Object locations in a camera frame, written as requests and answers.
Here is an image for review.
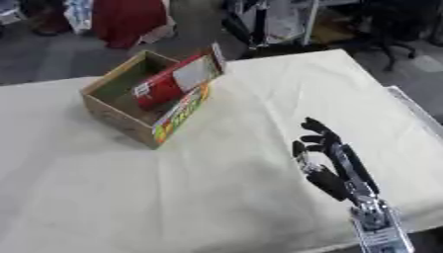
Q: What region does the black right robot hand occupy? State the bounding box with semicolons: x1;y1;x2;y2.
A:
291;117;383;203

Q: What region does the black office chair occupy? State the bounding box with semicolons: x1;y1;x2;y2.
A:
351;0;443;72

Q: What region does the tan cardboard box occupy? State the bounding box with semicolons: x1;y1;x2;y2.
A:
79;42;228;150

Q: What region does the white shelf frame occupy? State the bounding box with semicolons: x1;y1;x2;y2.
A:
220;0;362;50

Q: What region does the red fabric bag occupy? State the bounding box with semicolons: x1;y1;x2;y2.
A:
90;0;170;50

